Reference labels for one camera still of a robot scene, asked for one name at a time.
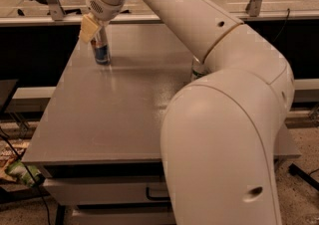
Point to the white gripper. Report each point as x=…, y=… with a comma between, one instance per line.
x=102, y=9

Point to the blue silver redbull can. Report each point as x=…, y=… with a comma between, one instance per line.
x=100, y=47

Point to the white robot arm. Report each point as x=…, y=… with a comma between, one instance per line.
x=218, y=133

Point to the white 7up can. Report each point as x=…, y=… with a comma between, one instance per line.
x=198, y=69

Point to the dark side table left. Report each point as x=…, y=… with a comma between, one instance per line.
x=7, y=91

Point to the grey drawer cabinet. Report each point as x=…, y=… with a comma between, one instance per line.
x=106, y=121

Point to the green chip bag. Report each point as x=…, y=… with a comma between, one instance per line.
x=28, y=175

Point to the upper grey drawer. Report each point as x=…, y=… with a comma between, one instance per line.
x=102, y=190

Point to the grey drawer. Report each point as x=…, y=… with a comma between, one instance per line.
x=142, y=215
x=102, y=190

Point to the lower grey drawer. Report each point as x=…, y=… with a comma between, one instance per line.
x=142, y=215

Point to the black stand leg right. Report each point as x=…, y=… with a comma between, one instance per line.
x=295, y=170

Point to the black drawer handle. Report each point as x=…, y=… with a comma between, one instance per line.
x=157, y=194

